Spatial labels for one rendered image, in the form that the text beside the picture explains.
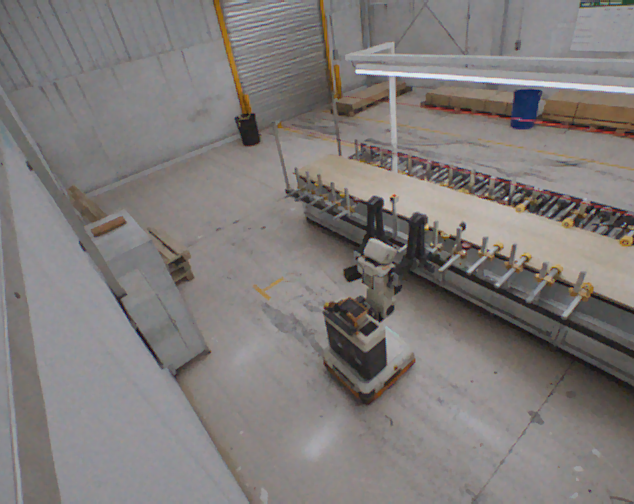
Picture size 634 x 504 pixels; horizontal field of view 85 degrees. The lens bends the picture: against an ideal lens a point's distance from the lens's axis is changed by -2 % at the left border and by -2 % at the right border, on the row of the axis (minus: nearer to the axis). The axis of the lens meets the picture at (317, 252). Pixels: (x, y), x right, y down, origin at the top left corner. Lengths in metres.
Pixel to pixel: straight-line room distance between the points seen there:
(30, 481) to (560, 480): 3.36
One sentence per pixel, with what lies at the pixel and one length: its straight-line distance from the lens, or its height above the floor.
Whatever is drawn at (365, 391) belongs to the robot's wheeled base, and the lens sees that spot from 3.29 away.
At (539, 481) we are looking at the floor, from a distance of 3.43.
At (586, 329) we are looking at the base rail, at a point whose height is 0.69.
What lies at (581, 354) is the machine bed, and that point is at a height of 0.16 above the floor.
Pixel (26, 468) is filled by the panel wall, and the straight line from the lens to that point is 0.33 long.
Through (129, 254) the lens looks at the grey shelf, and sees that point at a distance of 3.37.
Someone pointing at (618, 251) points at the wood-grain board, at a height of 0.90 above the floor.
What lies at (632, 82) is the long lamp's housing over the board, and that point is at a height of 2.36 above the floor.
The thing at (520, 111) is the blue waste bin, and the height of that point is 0.38.
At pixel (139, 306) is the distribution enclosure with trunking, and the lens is 2.53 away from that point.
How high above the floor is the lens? 3.06
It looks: 36 degrees down
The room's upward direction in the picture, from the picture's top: 11 degrees counter-clockwise
